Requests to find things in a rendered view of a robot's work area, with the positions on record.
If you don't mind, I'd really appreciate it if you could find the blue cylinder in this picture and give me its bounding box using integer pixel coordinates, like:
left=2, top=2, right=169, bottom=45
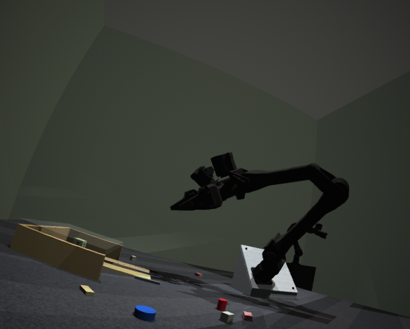
left=134, top=305, right=156, bottom=321

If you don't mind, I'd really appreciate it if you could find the small tan flat block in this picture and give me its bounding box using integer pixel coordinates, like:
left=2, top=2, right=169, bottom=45
left=79, top=285, right=94, bottom=296

